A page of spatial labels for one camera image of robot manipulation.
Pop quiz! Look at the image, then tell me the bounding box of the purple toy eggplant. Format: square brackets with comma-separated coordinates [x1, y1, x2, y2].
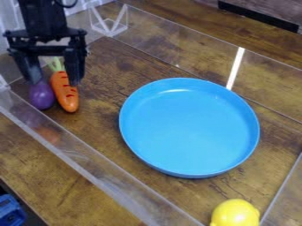
[29, 79, 55, 110]

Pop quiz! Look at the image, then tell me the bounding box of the blue round plate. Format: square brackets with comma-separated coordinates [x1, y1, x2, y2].
[119, 78, 259, 178]

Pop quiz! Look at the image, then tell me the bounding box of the orange toy carrot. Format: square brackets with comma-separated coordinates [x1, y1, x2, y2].
[47, 56, 79, 113]

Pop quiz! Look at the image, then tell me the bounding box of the blue object at corner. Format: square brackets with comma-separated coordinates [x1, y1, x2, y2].
[0, 194, 25, 226]

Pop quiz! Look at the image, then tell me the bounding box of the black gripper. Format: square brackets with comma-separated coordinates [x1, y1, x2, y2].
[4, 27, 87, 87]

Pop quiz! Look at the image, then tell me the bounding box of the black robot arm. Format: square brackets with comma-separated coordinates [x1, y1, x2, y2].
[4, 0, 87, 87]

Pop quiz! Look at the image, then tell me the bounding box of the clear acrylic enclosure wall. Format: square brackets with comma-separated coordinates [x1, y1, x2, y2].
[0, 0, 302, 226]

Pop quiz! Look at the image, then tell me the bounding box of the yellow toy object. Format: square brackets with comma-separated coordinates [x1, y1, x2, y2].
[210, 199, 259, 226]

